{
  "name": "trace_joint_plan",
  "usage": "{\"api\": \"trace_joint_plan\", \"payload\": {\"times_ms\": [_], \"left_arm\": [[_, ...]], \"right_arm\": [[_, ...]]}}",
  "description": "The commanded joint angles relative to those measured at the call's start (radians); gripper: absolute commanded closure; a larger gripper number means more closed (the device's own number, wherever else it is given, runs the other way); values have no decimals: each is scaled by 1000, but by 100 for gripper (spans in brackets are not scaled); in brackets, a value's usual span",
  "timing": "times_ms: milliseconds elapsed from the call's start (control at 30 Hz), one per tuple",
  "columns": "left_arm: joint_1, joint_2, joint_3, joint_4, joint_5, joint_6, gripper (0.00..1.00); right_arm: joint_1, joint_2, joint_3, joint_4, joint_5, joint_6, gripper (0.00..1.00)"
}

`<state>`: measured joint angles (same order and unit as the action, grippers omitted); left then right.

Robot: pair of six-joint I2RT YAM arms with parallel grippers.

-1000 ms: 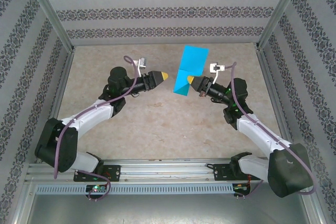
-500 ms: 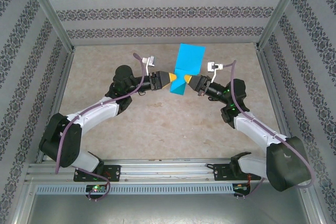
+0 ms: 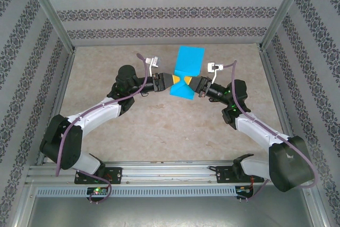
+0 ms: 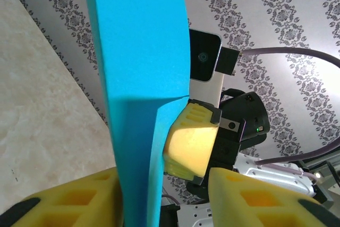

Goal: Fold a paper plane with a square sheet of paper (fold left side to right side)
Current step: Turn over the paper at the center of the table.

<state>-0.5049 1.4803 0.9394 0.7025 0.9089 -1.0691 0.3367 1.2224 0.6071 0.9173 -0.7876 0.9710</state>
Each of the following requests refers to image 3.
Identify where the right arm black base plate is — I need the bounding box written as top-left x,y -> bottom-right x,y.
215,165 -> 266,184

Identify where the left aluminium frame post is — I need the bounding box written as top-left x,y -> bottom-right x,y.
22,0 -> 77,52

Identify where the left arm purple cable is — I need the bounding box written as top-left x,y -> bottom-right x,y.
55,53 -> 150,204

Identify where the grey metal tray panel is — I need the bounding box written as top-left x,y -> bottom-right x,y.
12,184 -> 329,227

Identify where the right aluminium side rail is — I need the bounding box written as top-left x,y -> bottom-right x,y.
259,46 -> 302,163

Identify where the right aluminium frame post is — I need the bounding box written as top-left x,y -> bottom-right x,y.
259,0 -> 311,51

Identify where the aluminium side rail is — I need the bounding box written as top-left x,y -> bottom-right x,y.
37,48 -> 77,165
259,46 -> 302,163

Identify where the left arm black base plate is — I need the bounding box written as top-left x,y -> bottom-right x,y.
74,167 -> 123,185

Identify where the blue square paper sheet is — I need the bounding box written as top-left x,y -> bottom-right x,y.
169,46 -> 206,101

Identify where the slotted grey cable duct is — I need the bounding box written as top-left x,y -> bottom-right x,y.
36,186 -> 237,197

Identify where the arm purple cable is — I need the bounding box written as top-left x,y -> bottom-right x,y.
55,53 -> 150,204
212,60 -> 319,203

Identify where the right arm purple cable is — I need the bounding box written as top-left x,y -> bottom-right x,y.
212,60 -> 319,203

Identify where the aluminium mounting rail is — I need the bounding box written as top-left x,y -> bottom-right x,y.
25,159 -> 312,185

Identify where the aluminium frame post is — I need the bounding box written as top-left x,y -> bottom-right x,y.
22,0 -> 77,52
259,0 -> 311,51

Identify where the left aluminium side rail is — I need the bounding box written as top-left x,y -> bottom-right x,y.
37,48 -> 77,165

